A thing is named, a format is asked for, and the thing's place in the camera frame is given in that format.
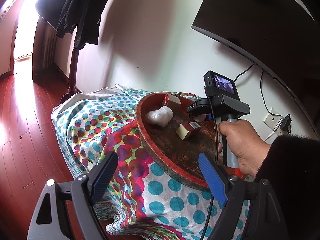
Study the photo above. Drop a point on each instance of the white wall socket plate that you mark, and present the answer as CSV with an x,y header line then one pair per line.
x,y
273,120

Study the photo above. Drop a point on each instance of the person's right hand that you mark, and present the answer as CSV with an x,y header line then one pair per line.
x,y
245,144

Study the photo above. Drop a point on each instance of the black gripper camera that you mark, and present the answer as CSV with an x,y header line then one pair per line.
x,y
215,84

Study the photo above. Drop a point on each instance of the black fuzzy sleeve forearm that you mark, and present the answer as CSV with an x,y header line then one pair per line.
x,y
292,168

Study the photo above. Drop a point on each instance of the dark wooden coat stand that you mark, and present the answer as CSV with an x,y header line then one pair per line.
x,y
72,75

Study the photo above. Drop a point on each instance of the black power adapter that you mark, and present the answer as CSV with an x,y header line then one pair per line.
x,y
286,124

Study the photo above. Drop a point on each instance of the polka dot bed sheet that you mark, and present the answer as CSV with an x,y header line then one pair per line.
x,y
141,199

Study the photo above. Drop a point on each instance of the round red tray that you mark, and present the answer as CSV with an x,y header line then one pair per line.
x,y
177,157

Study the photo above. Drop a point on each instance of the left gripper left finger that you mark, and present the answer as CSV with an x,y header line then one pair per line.
x,y
100,177

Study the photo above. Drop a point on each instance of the brown cardboard box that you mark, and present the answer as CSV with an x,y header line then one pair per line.
x,y
173,102

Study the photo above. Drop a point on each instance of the dark hanging clothes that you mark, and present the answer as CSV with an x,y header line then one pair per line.
x,y
66,16

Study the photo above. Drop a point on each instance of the red cigarette box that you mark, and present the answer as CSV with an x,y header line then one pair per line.
x,y
188,129

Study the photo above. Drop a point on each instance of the wall mounted television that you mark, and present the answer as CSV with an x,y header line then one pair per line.
x,y
278,36

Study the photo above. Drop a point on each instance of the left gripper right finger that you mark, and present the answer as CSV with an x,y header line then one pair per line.
x,y
216,178

